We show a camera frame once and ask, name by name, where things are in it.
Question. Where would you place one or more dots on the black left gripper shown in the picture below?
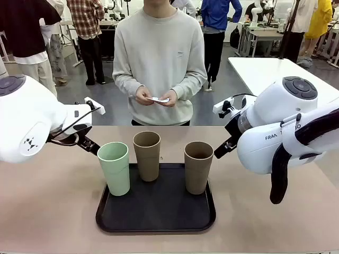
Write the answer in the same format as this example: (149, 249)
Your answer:
(79, 132)

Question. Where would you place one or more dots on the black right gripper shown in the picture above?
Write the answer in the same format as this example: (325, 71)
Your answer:
(233, 125)

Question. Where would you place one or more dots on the light green cup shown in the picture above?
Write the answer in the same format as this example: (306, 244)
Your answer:
(114, 169)

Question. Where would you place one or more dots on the brown cup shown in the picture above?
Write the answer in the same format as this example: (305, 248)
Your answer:
(197, 172)
(147, 158)

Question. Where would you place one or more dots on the white scalloped paper coaster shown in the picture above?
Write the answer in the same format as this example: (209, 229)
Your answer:
(152, 98)

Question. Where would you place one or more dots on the person's left forearm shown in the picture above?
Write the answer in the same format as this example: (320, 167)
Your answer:
(190, 84)

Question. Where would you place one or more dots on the person's right forearm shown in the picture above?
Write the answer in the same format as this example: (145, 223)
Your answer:
(127, 83)

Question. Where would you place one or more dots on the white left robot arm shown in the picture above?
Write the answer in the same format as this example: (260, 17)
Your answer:
(26, 119)

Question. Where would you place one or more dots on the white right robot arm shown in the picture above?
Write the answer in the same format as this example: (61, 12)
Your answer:
(278, 111)

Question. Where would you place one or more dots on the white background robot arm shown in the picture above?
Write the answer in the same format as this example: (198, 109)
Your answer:
(254, 16)
(115, 9)

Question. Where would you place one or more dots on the person's left hand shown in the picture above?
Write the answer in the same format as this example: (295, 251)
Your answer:
(172, 101)

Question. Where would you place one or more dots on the person's right hand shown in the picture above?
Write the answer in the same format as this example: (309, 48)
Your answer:
(143, 95)

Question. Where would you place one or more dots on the white table with legs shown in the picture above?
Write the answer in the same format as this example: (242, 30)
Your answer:
(265, 74)

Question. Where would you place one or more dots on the black plastic tray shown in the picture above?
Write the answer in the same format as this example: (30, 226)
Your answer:
(159, 211)

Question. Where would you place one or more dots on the person in patterned grey skirt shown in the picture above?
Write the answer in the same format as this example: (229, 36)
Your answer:
(56, 53)

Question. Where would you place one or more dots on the black backpack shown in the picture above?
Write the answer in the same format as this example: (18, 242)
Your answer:
(234, 37)

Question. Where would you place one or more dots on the person in grey sweater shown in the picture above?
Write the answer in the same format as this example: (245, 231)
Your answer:
(159, 53)

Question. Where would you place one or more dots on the grey cloth bundle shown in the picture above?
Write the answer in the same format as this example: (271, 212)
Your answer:
(304, 62)

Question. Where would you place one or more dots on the grey background desk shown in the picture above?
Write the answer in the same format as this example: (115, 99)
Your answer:
(265, 34)

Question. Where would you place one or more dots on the white background desk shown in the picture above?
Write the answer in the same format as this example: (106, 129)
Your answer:
(69, 23)

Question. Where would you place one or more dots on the person in plaid shirt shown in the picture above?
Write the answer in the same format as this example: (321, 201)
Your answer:
(87, 21)

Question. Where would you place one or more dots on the person in blue jacket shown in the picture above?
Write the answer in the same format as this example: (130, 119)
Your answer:
(217, 16)

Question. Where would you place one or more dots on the person in black top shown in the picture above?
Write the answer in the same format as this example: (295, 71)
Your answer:
(23, 26)

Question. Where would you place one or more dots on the black tripod pole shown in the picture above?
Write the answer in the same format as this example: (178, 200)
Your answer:
(290, 29)

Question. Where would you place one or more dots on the seated person in black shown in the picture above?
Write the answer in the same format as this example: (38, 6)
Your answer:
(250, 12)

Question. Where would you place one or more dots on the person in cream top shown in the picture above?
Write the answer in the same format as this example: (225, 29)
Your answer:
(299, 26)

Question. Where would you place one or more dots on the person in yellow coat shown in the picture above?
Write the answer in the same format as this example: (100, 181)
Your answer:
(320, 23)

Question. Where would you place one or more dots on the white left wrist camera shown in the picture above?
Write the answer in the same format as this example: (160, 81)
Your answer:
(94, 105)

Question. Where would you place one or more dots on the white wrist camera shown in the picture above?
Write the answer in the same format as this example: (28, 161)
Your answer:
(223, 105)
(94, 105)

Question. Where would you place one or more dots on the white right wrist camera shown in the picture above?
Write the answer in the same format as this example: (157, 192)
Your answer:
(223, 105)

